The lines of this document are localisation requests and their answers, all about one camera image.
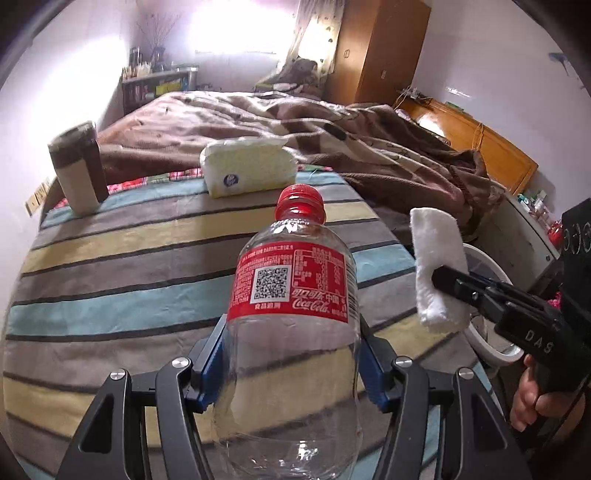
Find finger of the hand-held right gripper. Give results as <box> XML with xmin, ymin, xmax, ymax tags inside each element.
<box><xmin>468</xmin><ymin>271</ymin><xmax>542</xmax><ymax>304</ymax></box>
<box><xmin>431</xmin><ymin>265</ymin><xmax>509</xmax><ymax>325</ymax></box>

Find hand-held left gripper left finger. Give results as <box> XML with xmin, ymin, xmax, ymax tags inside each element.
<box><xmin>55</xmin><ymin>318</ymin><xmax>232</xmax><ymax>480</ymax></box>

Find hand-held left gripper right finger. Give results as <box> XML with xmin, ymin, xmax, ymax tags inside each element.
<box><xmin>358</xmin><ymin>320</ymin><xmax>539</xmax><ymax>480</ymax></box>

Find white paper towel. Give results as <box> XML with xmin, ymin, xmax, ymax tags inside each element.
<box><xmin>409</xmin><ymin>208</ymin><xmax>472</xmax><ymax>334</ymax></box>

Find white trash bin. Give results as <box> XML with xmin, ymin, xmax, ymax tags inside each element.
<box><xmin>459</xmin><ymin>244</ymin><xmax>527</xmax><ymax>367</ymax></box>

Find clear red-capped plastic bottle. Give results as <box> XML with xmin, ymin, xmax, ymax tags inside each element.
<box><xmin>211</xmin><ymin>183</ymin><xmax>365</xmax><ymax>480</ymax></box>

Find person's right hand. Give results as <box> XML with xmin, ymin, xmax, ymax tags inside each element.
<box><xmin>508</xmin><ymin>354</ymin><xmax>587</xmax><ymax>435</ymax></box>

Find white nightstand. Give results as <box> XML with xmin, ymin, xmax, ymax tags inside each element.
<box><xmin>475</xmin><ymin>191</ymin><xmax>564</xmax><ymax>291</ymax></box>

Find group of small toiletry bottles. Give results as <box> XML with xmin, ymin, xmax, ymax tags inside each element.
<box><xmin>517</xmin><ymin>190</ymin><xmax>565</xmax><ymax>250</ymax></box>

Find striped bed sheet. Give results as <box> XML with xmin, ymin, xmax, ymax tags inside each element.
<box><xmin>0</xmin><ymin>171</ymin><xmax>509</xmax><ymax>480</ymax></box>

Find wooden headboard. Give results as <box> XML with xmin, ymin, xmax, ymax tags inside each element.
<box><xmin>399</xmin><ymin>99</ymin><xmax>540</xmax><ymax>197</ymax></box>

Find red floral bed sheet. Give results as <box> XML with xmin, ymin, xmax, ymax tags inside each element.
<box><xmin>106</xmin><ymin>165</ymin><xmax>338</xmax><ymax>195</ymax></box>

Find white tissue pack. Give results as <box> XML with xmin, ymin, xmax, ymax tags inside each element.
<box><xmin>199</xmin><ymin>136</ymin><xmax>298</xmax><ymax>199</ymax></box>

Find brown patterned blanket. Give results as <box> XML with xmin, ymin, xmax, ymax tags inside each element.
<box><xmin>97</xmin><ymin>90</ymin><xmax>506</xmax><ymax>241</ymax></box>

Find brown and white tumbler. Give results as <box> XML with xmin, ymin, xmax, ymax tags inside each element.
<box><xmin>47</xmin><ymin>121</ymin><xmax>110</xmax><ymax>217</ymax></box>

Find wooden wardrobe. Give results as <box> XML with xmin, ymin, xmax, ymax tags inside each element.
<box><xmin>323</xmin><ymin>0</ymin><xmax>432</xmax><ymax>107</ymax></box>

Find brown teddy bear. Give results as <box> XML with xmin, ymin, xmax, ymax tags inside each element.
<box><xmin>277</xmin><ymin>58</ymin><xmax>324</xmax><ymax>88</ymax></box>

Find cluttered shelf unit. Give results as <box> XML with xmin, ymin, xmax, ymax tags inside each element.
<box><xmin>121</xmin><ymin>65</ymin><xmax>200</xmax><ymax>114</ymax></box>

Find dotted curtain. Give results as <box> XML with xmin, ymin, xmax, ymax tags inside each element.
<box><xmin>281</xmin><ymin>0</ymin><xmax>345</xmax><ymax>79</ymax></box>

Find dried branches in vase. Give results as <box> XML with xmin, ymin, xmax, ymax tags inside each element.
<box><xmin>136</xmin><ymin>11</ymin><xmax>183</xmax><ymax>63</ymax></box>

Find bright window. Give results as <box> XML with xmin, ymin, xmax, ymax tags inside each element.
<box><xmin>191</xmin><ymin>0</ymin><xmax>301</xmax><ymax>56</ymax></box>

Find power strip with cables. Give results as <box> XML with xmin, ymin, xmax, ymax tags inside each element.
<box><xmin>394</xmin><ymin>85</ymin><xmax>432</xmax><ymax>109</ymax></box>

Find wall socket panel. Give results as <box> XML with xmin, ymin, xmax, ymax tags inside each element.
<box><xmin>23</xmin><ymin>180</ymin><xmax>51</xmax><ymax>217</ymax></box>

